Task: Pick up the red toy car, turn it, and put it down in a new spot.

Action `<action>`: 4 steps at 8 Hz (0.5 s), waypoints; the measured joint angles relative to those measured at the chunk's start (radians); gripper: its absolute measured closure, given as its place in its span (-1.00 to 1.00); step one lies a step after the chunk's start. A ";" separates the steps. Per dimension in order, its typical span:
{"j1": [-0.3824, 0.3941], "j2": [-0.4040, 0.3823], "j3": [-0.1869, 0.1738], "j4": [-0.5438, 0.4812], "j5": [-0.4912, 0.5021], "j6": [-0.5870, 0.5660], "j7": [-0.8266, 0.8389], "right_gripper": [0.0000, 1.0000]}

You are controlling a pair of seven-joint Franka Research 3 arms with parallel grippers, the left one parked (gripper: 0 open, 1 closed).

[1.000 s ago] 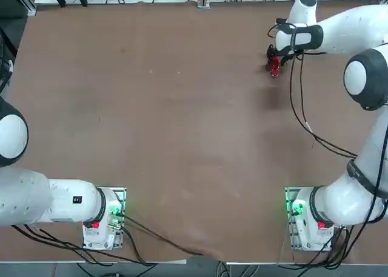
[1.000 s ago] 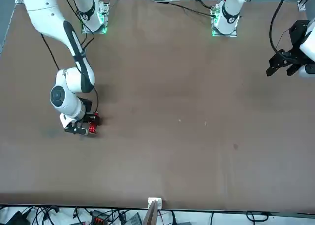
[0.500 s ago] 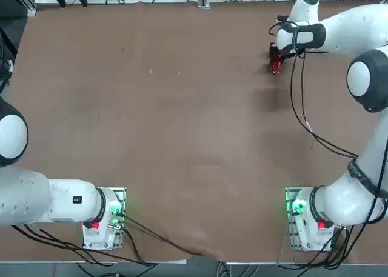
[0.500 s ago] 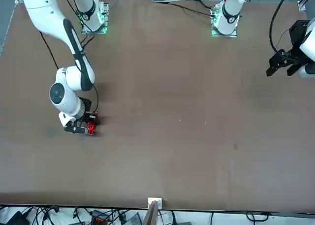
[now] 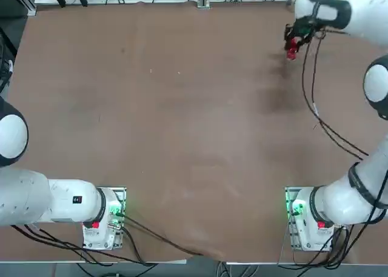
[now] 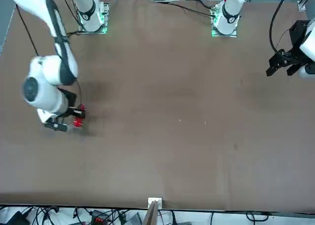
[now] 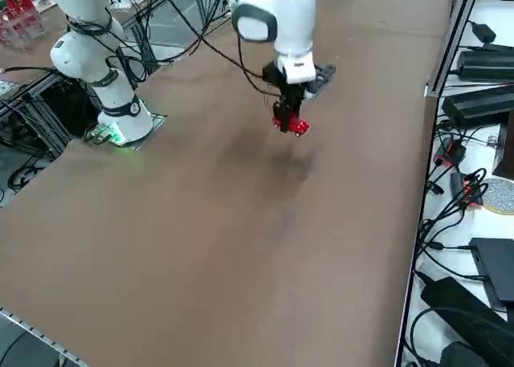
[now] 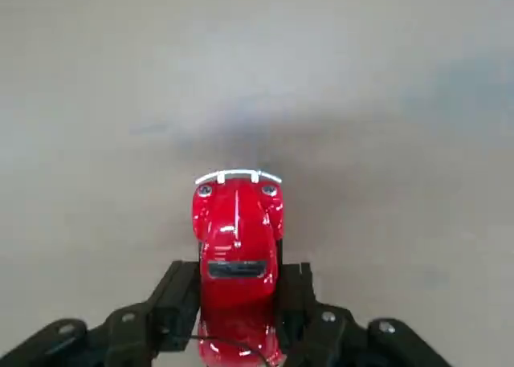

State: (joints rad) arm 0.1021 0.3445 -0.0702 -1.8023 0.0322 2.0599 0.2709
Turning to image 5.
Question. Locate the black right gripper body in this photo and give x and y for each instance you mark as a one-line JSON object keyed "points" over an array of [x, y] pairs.
{"points": [[303, 27]]}

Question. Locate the red toy car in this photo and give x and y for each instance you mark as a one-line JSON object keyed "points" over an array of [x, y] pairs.
{"points": [[291, 53]]}

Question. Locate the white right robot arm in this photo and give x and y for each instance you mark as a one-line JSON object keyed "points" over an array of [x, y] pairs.
{"points": [[333, 198]]}

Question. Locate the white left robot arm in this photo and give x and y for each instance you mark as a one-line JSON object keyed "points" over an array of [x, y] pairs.
{"points": [[45, 198]]}

